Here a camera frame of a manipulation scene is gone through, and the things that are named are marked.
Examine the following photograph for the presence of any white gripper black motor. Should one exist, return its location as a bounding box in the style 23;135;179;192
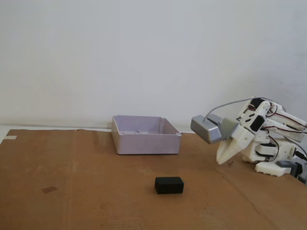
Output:
216;110;266;165

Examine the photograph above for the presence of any black rectangular block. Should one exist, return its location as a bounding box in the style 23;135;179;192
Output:
154;176;185;195

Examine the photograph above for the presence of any lavender plastic box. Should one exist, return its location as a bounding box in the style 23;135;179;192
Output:
111;115;182;156

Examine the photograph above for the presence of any gray black table clamp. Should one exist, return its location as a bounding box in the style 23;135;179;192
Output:
276;160;307;185

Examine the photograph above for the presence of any brown cardboard sheet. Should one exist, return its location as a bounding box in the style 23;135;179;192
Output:
0;128;307;230

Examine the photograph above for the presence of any gray camera mount bracket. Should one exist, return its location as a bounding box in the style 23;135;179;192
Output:
220;117;240;141

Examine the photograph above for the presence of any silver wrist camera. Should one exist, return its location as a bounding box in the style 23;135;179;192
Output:
190;114;225;145

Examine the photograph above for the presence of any gray camera cable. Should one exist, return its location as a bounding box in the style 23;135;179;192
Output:
203;96;273;120

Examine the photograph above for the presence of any black power cable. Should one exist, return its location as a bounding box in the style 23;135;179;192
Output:
294;150;307;162

